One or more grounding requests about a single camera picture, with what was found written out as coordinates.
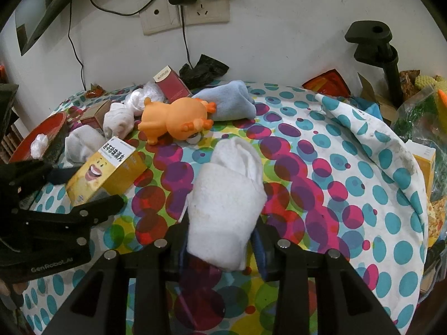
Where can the light blue cloth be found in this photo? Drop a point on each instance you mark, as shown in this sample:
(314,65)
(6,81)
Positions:
(230,99)

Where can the white wall power outlet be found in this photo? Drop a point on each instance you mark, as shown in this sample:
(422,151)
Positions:
(209,12)

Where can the dark object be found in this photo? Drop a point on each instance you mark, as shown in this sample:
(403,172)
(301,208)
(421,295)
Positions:
(7,103)

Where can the brown cardboard box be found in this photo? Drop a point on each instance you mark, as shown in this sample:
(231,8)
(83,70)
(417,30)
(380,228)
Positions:
(375,97)

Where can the yellow medicine box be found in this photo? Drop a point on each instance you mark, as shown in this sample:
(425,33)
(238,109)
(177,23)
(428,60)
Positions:
(104,171)

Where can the polka-dot cloth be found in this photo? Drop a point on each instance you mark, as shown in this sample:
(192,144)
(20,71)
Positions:
(331,167)

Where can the white wall socket plate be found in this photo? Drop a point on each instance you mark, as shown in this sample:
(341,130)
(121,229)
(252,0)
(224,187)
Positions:
(159,19)

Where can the black clamp stand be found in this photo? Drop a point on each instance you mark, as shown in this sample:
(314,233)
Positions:
(379,50)

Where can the tall dark red box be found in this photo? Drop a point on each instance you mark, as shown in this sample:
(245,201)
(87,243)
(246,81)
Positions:
(173,85)

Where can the clear crumpled plastic bag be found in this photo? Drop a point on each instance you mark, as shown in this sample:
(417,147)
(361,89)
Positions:
(145,96)

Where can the small round white cap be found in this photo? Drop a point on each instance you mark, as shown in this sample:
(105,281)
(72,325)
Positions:
(193,138)

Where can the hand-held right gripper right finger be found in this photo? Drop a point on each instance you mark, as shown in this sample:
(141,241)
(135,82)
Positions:
(261,253)

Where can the black plastic bag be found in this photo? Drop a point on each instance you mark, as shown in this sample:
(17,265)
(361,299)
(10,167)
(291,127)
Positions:
(202,71)

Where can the white sock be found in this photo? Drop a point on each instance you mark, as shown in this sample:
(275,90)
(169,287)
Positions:
(118,120)
(223,202)
(82,144)

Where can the orange foil candy wrapper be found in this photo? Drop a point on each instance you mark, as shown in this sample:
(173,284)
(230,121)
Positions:
(92,92)

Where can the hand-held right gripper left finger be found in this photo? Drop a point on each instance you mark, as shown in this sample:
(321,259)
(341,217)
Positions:
(174,247)

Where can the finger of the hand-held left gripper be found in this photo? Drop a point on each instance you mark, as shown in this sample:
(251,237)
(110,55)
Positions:
(61,175)
(101,207)

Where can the orange cardboard box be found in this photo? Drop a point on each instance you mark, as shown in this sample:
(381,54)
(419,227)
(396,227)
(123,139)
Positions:
(425,160)

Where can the beige and dark red box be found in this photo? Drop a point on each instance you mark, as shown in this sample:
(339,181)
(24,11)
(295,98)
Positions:
(93,113)

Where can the red round tray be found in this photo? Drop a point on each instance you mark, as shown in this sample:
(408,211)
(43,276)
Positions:
(33,129)

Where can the red snack packet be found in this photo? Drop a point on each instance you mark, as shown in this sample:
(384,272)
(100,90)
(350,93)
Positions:
(326,84)

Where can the clear bag with green contents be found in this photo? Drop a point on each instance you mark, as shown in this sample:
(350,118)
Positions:
(419,118)

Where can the yellow-green spiky toy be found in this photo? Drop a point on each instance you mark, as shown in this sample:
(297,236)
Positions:
(427,83)

